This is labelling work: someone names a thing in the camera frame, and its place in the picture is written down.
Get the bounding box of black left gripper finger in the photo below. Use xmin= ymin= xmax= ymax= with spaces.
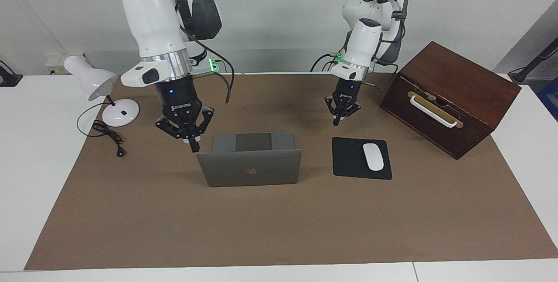
xmin=337 ymin=103 xmax=361 ymax=126
xmin=325 ymin=96 xmax=339 ymax=126

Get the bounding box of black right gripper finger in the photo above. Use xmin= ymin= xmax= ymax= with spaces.
xmin=155 ymin=116 xmax=195 ymax=153
xmin=191 ymin=107 xmax=214 ymax=153

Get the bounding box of grey laptop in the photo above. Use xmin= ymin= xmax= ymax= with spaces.
xmin=196 ymin=132 xmax=302 ymax=187

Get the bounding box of black mouse pad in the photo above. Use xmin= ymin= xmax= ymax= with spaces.
xmin=332 ymin=137 xmax=393 ymax=180

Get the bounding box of white computer mouse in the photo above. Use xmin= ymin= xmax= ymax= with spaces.
xmin=363 ymin=143 xmax=384 ymax=172

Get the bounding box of white desk lamp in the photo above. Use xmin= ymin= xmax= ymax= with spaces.
xmin=64 ymin=55 xmax=140 ymax=127

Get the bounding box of dark wooden box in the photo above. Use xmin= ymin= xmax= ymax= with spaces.
xmin=380 ymin=41 xmax=522 ymax=160

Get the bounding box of brown table mat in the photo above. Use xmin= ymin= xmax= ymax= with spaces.
xmin=24 ymin=73 xmax=558 ymax=271

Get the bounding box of black stand foot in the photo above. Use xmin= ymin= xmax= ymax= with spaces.
xmin=0 ymin=61 xmax=23 ymax=87

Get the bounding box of black tripod leg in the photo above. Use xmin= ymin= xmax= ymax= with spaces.
xmin=508 ymin=38 xmax=558 ymax=84

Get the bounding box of blue object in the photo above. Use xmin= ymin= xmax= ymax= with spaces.
xmin=537 ymin=77 xmax=558 ymax=121

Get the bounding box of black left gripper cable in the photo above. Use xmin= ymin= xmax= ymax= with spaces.
xmin=360 ymin=0 xmax=408 ymax=93

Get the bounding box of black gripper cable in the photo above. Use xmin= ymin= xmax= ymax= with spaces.
xmin=360 ymin=0 xmax=408 ymax=93
xmin=177 ymin=0 xmax=235 ymax=104

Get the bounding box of black arm base cable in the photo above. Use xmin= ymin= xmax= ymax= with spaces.
xmin=310 ymin=52 xmax=340 ymax=72

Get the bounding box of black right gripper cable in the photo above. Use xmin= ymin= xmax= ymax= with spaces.
xmin=177 ymin=0 xmax=235 ymax=104

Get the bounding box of black lamp power cable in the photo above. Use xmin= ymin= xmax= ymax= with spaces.
xmin=77 ymin=102 xmax=127 ymax=158

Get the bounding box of white box handle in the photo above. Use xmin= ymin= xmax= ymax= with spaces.
xmin=408 ymin=91 xmax=464 ymax=129

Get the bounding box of white wall socket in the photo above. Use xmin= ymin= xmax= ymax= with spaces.
xmin=46 ymin=53 xmax=94 ymax=75

